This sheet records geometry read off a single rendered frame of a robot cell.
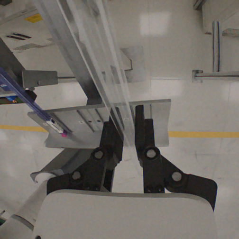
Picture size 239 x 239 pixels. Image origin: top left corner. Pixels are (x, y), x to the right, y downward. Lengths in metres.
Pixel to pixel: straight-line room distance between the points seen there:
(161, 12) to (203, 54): 0.41
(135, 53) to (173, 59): 0.27
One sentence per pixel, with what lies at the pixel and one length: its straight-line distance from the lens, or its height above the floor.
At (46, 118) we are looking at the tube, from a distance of 0.36.
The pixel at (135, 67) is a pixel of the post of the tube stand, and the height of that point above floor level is 0.01.
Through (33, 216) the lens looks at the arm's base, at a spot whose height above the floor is 0.86.
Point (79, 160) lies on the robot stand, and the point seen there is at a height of 0.57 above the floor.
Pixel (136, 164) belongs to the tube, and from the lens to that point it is 0.21.
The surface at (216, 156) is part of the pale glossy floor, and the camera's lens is 1.37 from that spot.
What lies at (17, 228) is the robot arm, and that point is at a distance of 0.49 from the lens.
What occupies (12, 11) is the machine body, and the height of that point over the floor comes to 0.62.
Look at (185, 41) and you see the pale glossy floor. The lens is 1.13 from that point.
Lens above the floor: 1.06
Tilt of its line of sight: 71 degrees down
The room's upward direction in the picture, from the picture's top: 147 degrees counter-clockwise
